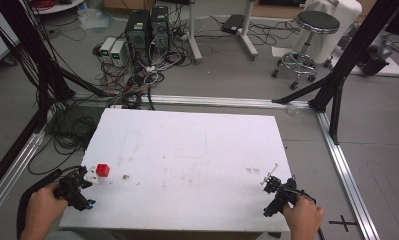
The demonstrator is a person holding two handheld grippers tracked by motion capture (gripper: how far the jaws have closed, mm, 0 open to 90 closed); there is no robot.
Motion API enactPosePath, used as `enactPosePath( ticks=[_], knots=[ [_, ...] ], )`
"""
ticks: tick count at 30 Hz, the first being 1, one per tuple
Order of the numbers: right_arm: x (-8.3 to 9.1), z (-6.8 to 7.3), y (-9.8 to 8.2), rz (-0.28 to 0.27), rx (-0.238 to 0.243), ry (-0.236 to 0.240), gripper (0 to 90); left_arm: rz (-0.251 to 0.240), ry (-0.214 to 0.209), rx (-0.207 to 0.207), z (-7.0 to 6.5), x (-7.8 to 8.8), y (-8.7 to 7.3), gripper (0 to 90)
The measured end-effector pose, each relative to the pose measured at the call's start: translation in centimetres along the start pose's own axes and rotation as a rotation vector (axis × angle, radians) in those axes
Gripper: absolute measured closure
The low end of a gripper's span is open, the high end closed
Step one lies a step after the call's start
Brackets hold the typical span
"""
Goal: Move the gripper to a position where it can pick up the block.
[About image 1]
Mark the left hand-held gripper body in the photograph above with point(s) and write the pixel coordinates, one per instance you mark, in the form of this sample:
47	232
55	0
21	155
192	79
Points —
72	188

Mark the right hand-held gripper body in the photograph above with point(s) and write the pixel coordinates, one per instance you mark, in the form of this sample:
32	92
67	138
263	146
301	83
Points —
282	196

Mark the red cube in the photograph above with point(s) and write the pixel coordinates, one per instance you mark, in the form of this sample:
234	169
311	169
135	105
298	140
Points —
102	170

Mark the person's right hand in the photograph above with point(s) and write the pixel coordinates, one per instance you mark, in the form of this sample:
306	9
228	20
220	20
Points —
305	218

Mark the person's left hand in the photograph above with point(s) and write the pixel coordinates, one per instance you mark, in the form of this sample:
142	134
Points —
43	208

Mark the black tape cross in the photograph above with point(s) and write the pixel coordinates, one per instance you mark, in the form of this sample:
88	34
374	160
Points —
343	222

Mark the white power strip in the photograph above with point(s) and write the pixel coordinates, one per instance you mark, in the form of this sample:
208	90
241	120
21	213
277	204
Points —
151	69

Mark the white power supply unit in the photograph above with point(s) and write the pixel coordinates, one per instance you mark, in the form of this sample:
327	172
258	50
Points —
107	48
117	53

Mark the white stand leg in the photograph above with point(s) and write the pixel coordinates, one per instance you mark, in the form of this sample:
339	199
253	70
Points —
248	33
193	33

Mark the black computer tower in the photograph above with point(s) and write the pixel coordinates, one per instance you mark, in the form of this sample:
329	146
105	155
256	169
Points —
160	28
137	31

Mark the flat black box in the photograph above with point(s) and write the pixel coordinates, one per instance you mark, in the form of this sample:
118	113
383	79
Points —
233	24

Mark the black device on floor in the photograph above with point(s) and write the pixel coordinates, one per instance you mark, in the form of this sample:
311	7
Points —
375	60

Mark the clear plastic bag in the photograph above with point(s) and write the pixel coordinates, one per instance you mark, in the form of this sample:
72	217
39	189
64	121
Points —
93	18

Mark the black round stool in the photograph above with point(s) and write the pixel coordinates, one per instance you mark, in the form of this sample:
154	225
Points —
317	21

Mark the white floor board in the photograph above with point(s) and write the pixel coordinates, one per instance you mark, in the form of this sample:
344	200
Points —
395	68

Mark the white round table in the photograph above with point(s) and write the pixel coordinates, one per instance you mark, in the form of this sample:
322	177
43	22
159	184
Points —
58	7

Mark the aluminium floor rail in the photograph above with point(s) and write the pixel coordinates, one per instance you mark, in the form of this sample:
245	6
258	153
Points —
347	173
220	101
10	170

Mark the black frame post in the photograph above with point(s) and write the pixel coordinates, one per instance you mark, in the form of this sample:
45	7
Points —
23	43
350	60

